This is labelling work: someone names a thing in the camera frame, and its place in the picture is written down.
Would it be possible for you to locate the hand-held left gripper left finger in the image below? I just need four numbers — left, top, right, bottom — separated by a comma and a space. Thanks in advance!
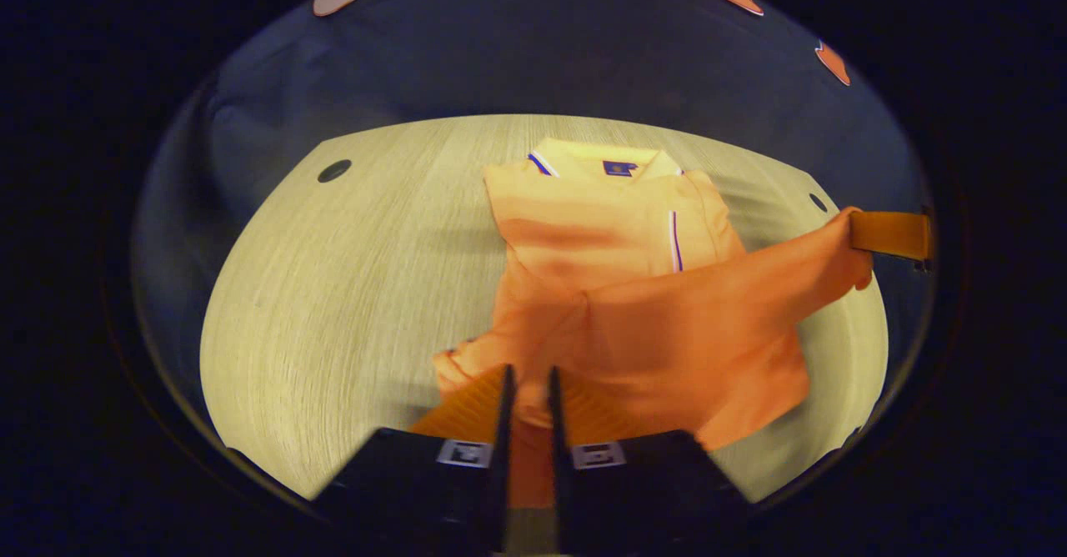
313, 364, 516, 557

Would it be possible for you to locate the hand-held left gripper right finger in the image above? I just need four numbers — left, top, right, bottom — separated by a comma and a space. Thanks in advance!
546, 365, 756, 557

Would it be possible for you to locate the orange T-shirt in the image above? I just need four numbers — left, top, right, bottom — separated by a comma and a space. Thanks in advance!
432, 138, 874, 509

